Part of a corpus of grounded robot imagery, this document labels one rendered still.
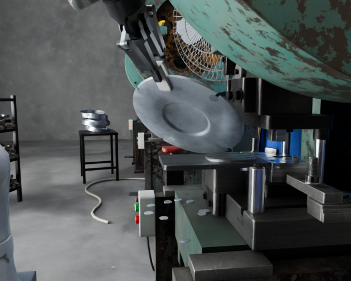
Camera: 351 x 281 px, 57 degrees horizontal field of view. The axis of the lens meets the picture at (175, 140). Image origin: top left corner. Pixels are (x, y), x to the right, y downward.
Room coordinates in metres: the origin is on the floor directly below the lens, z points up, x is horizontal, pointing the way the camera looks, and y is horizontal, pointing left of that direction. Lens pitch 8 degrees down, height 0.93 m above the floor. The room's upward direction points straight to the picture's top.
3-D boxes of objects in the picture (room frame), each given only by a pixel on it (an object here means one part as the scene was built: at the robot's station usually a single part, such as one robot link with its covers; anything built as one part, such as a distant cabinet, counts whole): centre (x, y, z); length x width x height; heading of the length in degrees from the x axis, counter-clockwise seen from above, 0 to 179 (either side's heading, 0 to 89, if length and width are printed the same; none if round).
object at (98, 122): (3.71, 0.90, 0.40); 0.45 x 0.40 x 0.79; 20
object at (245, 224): (0.81, -0.26, 0.68); 0.45 x 0.30 x 0.06; 8
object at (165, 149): (1.11, 0.01, 0.72); 0.07 x 0.06 x 0.08; 98
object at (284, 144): (0.90, -0.31, 0.81); 0.02 x 0.02 x 0.14
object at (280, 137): (0.81, -0.25, 0.84); 0.05 x 0.03 x 0.04; 8
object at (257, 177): (0.62, -0.16, 0.75); 0.03 x 0.03 x 0.10; 8
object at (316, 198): (0.65, -0.29, 0.76); 0.17 x 0.06 x 0.10; 8
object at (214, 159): (0.79, -0.09, 0.72); 0.25 x 0.14 x 0.14; 98
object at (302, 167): (0.81, -0.26, 0.76); 0.15 x 0.09 x 0.05; 8
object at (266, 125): (0.82, -0.27, 0.86); 0.20 x 0.16 x 0.05; 8
